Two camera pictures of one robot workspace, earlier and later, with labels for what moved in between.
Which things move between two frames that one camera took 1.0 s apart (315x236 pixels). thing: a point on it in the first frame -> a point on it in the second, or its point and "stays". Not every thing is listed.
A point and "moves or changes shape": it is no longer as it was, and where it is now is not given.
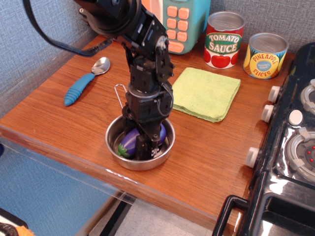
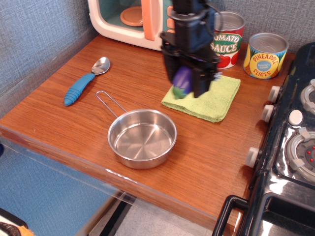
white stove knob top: (273, 93) stays
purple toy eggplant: (128, 145) -> (182, 77)
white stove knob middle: (267, 112) stays
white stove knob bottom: (252, 154) stays
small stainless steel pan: (114, 133) moves or changes shape
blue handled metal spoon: (101, 66) stays
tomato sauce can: (223, 39) stays
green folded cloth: (206, 95) stays
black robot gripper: (148, 107) -> (190, 43)
